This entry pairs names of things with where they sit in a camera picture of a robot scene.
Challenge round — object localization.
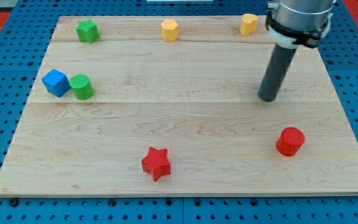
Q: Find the yellow hexagon block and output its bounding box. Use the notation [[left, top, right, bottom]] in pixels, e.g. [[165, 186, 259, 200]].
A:
[[160, 19, 179, 42]]

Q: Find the light wooden board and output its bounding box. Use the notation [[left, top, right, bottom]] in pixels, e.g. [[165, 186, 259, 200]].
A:
[[0, 16, 358, 198]]

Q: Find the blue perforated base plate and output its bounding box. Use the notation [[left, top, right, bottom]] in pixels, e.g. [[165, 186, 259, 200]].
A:
[[0, 1, 358, 223]]

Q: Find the red star block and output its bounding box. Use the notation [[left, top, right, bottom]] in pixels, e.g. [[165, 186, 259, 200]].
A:
[[141, 147, 171, 182]]

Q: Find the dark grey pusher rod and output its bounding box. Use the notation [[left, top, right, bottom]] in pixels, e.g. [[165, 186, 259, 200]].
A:
[[257, 44, 296, 102]]

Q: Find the red cylinder block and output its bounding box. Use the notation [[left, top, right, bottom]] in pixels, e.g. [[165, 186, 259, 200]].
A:
[[275, 127, 305, 156]]

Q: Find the blue cube block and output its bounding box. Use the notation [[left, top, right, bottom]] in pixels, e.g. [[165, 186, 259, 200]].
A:
[[42, 69, 70, 98]]

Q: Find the green cylinder block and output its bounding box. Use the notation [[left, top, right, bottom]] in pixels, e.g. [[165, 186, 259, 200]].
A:
[[69, 74, 94, 100]]

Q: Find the yellow heart block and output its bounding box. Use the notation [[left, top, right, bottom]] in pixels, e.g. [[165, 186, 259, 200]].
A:
[[239, 14, 259, 35]]

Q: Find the green star block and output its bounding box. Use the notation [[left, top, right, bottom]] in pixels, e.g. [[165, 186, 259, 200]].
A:
[[76, 19, 100, 44]]

